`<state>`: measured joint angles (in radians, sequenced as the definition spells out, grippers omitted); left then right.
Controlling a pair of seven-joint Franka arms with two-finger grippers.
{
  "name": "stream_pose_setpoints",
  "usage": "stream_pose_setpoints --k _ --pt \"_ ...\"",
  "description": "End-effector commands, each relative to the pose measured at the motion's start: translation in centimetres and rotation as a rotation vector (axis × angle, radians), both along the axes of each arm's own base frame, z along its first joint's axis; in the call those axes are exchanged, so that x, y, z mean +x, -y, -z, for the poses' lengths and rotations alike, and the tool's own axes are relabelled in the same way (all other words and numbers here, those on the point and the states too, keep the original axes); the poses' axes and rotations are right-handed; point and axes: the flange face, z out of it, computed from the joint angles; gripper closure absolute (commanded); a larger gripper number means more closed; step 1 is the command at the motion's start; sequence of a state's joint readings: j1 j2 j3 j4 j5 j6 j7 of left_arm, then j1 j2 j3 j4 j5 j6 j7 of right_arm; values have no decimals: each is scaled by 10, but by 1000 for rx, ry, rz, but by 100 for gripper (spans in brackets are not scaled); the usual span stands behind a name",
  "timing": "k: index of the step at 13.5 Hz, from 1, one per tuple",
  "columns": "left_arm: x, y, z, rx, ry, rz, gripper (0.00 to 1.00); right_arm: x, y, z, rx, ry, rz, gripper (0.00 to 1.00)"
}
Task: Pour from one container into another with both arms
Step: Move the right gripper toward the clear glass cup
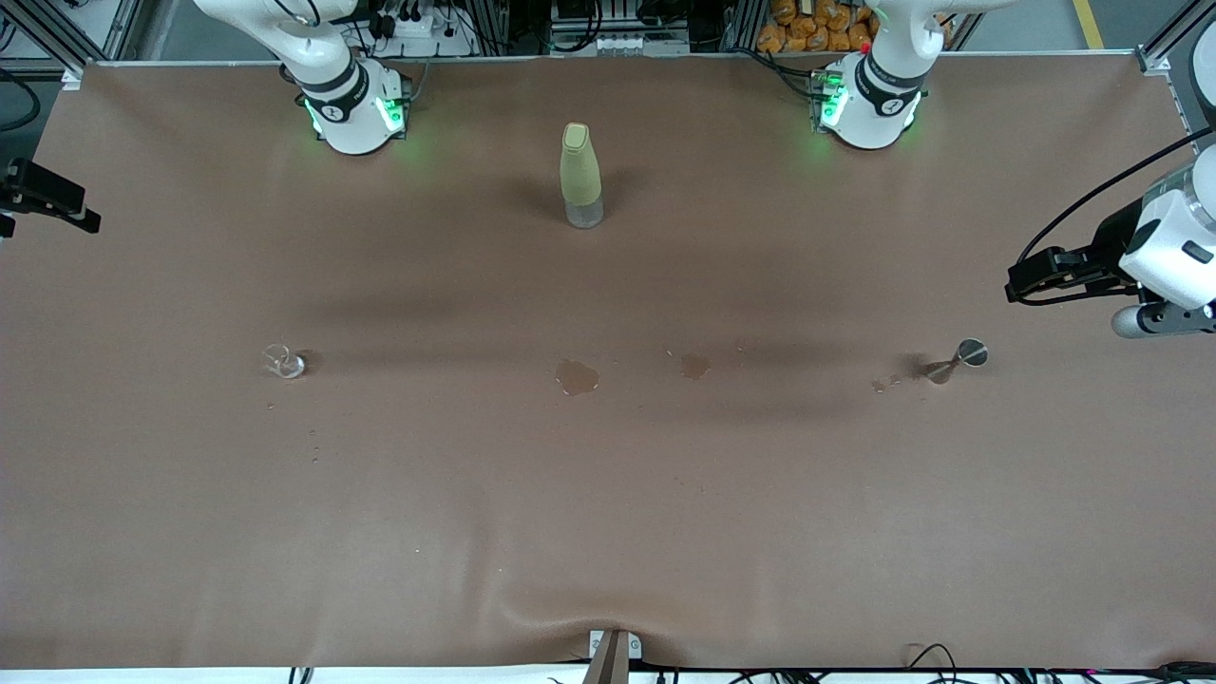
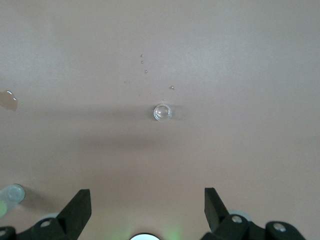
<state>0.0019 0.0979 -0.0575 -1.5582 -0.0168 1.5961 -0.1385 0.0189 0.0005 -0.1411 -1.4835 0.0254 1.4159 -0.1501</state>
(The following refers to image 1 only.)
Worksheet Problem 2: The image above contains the silver metal jigger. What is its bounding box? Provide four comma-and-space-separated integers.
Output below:
926, 338, 990, 386

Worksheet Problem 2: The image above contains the clear glass measuring cup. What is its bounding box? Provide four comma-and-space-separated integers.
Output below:
261, 343, 307, 380

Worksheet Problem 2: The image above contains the orange packaged goods pile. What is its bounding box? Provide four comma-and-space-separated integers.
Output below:
756, 0, 880, 54

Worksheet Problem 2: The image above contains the white power strip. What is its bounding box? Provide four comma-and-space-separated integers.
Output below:
366, 9, 473, 60

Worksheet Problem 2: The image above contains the yellow-green bottle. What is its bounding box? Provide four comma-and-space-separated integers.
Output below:
560, 122, 605, 230

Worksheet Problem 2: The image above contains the large brown liquid spill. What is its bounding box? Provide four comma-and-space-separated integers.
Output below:
556, 358, 601, 397

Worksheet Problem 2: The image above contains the brown table cloth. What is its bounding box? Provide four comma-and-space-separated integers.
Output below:
0, 52, 1216, 672

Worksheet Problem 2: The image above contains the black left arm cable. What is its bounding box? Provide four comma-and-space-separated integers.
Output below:
1016, 131, 1216, 307

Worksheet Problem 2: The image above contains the aluminium frame strut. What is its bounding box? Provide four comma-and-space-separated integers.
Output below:
0, 0, 143, 72
1135, 0, 1216, 72

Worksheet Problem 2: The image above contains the metal table edge bracket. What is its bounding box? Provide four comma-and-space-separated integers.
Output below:
581, 629, 643, 684

